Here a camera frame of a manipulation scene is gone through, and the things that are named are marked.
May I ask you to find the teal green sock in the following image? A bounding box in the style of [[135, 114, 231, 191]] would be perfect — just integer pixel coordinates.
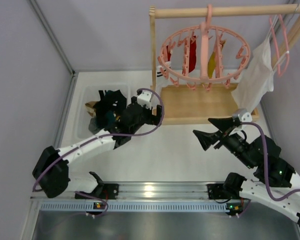
[[105, 111, 116, 126]]

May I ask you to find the mustard yellow sock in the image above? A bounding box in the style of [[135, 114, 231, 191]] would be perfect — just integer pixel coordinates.
[[207, 50, 216, 79]]

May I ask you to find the red sock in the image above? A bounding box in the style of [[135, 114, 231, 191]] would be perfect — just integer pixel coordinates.
[[163, 45, 172, 62], [188, 35, 197, 73]]

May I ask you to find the black striped sock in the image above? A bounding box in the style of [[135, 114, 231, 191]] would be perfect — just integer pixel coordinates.
[[95, 90, 127, 129]]

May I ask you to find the white striped sock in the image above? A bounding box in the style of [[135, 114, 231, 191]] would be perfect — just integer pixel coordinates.
[[155, 65, 168, 94]]

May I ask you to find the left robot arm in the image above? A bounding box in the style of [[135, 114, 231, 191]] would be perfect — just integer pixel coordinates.
[[32, 102, 165, 199]]

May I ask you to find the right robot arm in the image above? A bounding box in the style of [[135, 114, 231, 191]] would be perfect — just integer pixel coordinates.
[[193, 113, 300, 227]]

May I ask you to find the pink clothes hanger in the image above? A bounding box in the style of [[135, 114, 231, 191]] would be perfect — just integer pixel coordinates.
[[268, 14, 291, 77]]

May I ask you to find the pink round clip hanger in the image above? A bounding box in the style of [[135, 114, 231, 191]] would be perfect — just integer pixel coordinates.
[[149, 4, 251, 91]]

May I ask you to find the wooden clothes rack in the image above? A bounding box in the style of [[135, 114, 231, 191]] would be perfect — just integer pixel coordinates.
[[149, 4, 300, 125]]

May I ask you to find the grey sock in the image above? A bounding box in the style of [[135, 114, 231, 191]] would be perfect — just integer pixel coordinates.
[[88, 117, 102, 135]]

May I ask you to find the white undershirt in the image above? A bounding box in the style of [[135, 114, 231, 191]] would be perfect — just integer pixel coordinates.
[[231, 38, 275, 113]]

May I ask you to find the brown striped sock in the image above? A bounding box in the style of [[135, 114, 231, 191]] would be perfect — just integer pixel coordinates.
[[84, 101, 98, 117]]

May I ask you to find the clear plastic basket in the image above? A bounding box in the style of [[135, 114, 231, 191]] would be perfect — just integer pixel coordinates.
[[72, 82, 131, 142]]

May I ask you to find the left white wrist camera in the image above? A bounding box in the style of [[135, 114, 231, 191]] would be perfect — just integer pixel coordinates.
[[137, 90, 152, 110]]

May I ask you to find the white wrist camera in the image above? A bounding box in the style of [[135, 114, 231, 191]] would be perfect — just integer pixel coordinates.
[[137, 90, 152, 110], [232, 108, 253, 123]]

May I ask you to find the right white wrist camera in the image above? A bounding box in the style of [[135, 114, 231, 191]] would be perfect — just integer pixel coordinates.
[[232, 108, 253, 123]]

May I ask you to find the aluminium rail frame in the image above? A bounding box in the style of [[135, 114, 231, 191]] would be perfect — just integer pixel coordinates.
[[29, 181, 243, 201]]

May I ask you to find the white slotted cable duct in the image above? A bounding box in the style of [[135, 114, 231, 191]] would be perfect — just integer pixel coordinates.
[[40, 201, 240, 213]]

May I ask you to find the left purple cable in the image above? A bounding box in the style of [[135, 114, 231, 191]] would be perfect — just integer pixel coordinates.
[[32, 87, 165, 221]]

